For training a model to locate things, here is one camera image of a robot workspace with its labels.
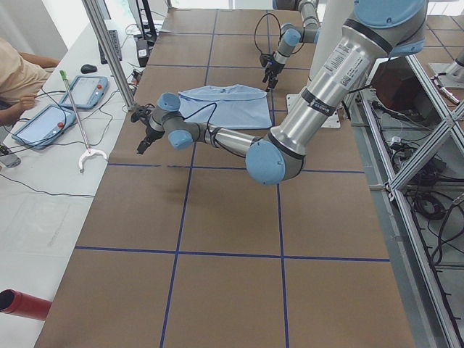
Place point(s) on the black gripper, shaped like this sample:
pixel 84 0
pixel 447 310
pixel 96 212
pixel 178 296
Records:
pixel 272 69
pixel 148 136

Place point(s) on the light blue t-shirt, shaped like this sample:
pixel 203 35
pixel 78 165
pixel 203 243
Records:
pixel 235 107

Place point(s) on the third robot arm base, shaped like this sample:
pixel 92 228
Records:
pixel 453 72

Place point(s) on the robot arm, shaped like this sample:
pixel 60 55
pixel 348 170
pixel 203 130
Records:
pixel 374 30
pixel 289 37

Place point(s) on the reacher grabber tool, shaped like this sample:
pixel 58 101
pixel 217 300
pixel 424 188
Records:
pixel 89 152

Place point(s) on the upper teach pendant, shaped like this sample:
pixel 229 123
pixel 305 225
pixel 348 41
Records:
pixel 87 90

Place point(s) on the teach pendant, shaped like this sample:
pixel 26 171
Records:
pixel 87 90
pixel 45 127

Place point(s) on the black computer mouse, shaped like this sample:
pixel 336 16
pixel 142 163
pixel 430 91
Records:
pixel 87 68

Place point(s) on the lower teach pendant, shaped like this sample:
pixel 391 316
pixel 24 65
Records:
pixel 45 127

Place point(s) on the brown paper table cover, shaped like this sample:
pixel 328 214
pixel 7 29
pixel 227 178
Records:
pixel 184 249

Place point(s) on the black keyboard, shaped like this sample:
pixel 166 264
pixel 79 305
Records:
pixel 114 40

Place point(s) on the person in beige shirt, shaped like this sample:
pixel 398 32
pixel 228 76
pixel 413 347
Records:
pixel 22 77

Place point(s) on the red cylinder bottle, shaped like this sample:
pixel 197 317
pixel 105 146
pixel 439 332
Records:
pixel 24 305

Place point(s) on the aluminium frame post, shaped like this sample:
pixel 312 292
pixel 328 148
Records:
pixel 98 24

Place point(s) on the aluminium frame rack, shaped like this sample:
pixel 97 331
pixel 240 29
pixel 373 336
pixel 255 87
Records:
pixel 414 147

